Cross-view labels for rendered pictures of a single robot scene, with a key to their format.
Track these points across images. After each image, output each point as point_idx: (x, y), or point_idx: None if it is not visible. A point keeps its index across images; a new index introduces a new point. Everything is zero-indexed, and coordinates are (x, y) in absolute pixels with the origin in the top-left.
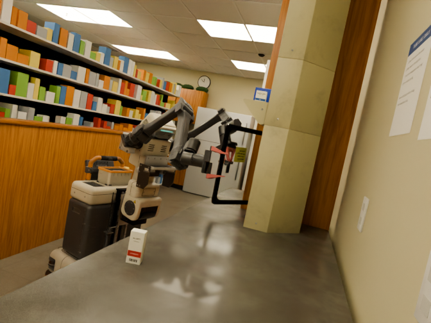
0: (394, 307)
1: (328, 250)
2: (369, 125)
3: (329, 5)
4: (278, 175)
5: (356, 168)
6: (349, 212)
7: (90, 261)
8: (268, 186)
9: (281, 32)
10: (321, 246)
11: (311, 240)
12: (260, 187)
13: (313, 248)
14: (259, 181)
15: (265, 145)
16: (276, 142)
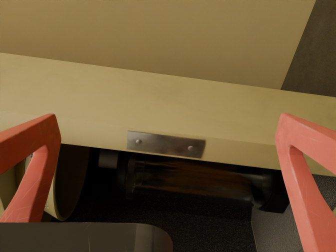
0: None
1: (311, 23)
2: (36, 13)
3: None
4: (169, 75)
5: (124, 50)
6: (215, 31)
7: None
8: (218, 96)
9: None
10: (311, 43)
11: (307, 78)
12: (233, 114)
13: (334, 11)
14: (211, 117)
15: (38, 98)
16: (35, 74)
